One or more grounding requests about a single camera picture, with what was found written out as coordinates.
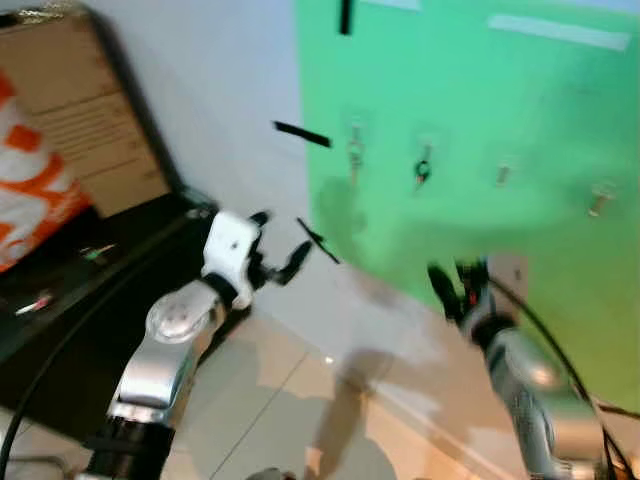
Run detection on keys with green tag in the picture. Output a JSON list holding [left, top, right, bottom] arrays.
[[80, 245, 113, 266]]

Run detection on keys with red tag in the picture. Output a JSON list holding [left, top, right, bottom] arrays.
[[15, 290, 56, 317]]

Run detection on thin black tape strip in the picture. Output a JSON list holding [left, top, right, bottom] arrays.
[[296, 218, 342, 266]]

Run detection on black cabinet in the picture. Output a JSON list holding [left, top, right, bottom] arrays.
[[0, 190, 251, 441]]

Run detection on brown cardboard box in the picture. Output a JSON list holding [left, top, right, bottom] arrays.
[[0, 8, 171, 219]]

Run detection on grey robot leg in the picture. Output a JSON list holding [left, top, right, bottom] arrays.
[[245, 466, 297, 480]]

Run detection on orange and white bag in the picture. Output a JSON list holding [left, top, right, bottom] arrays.
[[0, 72, 93, 273]]

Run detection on white paper strip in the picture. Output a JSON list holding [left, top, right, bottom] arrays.
[[360, 0, 423, 11]]

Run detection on long white tape strip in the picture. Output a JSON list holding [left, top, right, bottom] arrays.
[[488, 14, 633, 52]]

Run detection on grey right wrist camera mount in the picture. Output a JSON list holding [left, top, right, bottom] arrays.
[[489, 254, 530, 301]]

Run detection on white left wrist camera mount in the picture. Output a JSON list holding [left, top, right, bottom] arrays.
[[202, 211, 263, 301]]

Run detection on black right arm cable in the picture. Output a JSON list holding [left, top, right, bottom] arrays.
[[487, 275, 617, 480]]

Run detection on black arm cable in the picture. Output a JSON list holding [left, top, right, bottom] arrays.
[[487, 275, 617, 480], [0, 210, 201, 480]]

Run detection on silver keys on ring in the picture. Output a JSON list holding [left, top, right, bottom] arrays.
[[347, 143, 365, 187]]

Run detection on green wall board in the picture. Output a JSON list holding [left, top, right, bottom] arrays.
[[295, 0, 640, 413]]

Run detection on thin black floor cable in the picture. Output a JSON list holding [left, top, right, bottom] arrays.
[[598, 403, 640, 419]]

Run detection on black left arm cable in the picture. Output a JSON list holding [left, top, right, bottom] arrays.
[[0, 210, 201, 480]]

